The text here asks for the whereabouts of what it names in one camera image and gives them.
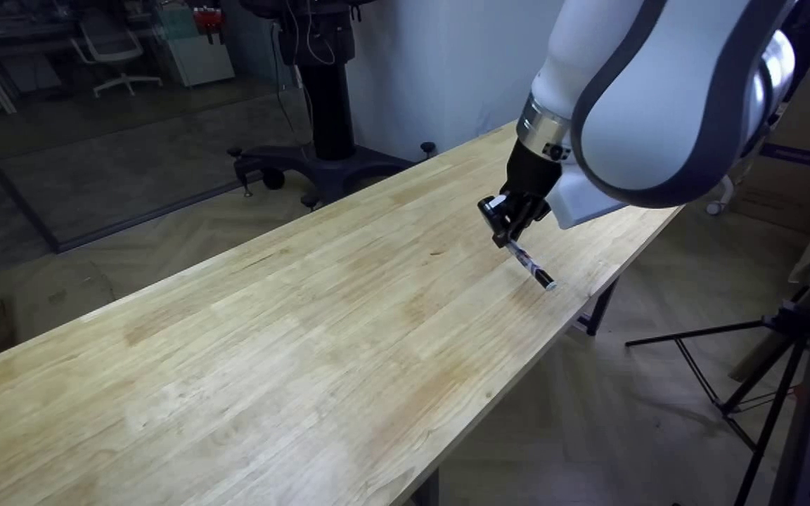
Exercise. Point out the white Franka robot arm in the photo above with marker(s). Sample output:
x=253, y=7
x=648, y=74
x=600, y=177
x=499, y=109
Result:
x=668, y=85

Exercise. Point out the black table leg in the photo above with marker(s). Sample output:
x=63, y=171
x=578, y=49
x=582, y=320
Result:
x=600, y=309

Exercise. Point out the white office chair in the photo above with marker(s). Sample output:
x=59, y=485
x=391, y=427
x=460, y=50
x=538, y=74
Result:
x=109, y=46

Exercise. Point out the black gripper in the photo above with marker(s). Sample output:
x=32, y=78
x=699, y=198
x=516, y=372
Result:
x=528, y=171

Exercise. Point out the black white marker pen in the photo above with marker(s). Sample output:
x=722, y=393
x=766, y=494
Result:
x=535, y=267

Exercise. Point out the small red object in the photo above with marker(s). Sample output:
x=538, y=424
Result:
x=209, y=16

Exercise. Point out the black camera tripod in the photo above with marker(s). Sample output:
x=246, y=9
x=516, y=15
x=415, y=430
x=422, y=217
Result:
x=696, y=334

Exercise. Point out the white office cabinet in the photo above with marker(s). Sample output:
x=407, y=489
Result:
x=195, y=57

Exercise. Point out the low cardboard box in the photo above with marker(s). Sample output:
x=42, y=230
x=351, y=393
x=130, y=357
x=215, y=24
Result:
x=789, y=205

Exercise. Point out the black mobile robot pedestal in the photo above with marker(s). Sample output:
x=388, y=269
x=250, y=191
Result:
x=329, y=113

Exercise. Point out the white stand leg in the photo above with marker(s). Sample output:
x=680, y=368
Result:
x=722, y=198

